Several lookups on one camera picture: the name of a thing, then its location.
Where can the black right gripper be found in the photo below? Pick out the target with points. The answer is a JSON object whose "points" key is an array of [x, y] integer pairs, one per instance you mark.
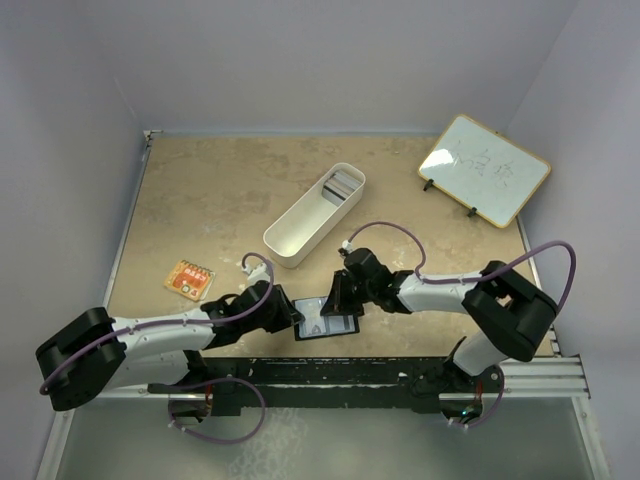
{"points": [[336, 303]]}

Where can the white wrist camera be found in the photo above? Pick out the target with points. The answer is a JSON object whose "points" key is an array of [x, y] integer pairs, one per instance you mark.
{"points": [[347, 247], [263, 272]]}

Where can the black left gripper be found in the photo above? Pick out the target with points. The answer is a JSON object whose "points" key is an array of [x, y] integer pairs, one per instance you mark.
{"points": [[293, 315]]}

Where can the orange spiral notepad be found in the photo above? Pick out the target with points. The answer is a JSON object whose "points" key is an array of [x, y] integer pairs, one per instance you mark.
{"points": [[189, 280]]}

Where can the black leather card holder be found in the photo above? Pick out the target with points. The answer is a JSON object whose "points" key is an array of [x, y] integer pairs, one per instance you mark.
{"points": [[310, 309]]}

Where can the small whiteboard yellow frame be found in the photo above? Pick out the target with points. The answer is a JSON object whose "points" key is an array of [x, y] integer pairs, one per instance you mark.
{"points": [[483, 171]]}

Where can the aluminium frame rail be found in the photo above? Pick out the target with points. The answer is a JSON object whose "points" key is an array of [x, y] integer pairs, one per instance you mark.
{"points": [[546, 376]]}

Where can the stack of cards in tray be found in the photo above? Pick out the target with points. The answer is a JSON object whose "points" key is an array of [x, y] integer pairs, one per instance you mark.
{"points": [[339, 187]]}

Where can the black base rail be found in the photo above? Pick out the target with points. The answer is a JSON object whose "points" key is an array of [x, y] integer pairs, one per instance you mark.
{"points": [[423, 385]]}

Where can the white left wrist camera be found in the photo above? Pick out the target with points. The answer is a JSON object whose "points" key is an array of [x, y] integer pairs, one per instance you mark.
{"points": [[263, 272]]}

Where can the white plastic card tray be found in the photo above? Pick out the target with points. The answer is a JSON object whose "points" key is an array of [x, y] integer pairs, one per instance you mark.
{"points": [[309, 220]]}

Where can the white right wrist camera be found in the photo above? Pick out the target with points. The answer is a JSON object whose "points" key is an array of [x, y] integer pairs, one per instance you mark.
{"points": [[347, 247]]}

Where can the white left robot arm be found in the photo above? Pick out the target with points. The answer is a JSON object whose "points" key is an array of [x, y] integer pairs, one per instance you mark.
{"points": [[97, 352]]}

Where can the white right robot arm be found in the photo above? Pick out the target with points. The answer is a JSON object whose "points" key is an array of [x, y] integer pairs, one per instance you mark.
{"points": [[512, 314]]}

